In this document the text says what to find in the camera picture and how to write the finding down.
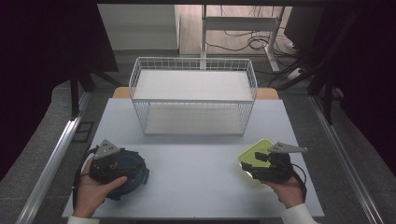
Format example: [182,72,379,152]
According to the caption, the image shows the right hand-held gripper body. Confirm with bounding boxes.
[261,141,309,184]

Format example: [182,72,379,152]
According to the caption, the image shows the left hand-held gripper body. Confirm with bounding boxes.
[89,139,140,185]

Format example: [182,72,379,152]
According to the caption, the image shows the round container with dark blue lid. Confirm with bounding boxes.
[106,148,150,202]

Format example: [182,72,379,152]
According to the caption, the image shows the square container with green lid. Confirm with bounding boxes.
[238,138,276,185]

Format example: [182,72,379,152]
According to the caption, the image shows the white wire rack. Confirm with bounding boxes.
[128,56,259,137]

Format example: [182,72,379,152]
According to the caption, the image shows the person's right hand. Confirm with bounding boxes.
[262,174,306,210]

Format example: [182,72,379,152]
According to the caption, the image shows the person's left hand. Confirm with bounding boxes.
[73,157,129,218]

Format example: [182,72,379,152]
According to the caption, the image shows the wooden table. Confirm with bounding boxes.
[111,86,280,101]

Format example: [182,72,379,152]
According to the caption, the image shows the black stand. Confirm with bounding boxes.
[276,8,359,126]
[68,60,123,121]

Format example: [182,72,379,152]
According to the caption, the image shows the white cabinet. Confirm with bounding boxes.
[97,3,181,51]

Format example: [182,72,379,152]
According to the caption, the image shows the left hand-held gripper black cable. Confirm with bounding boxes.
[71,147,98,210]

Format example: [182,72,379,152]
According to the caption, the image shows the aluminium rail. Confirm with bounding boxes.
[308,94,386,224]
[14,91,92,224]

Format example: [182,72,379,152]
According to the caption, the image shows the black cables on floor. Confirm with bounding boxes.
[205,5,302,54]

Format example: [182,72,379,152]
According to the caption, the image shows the white metal desk frame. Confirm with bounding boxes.
[200,4,287,73]

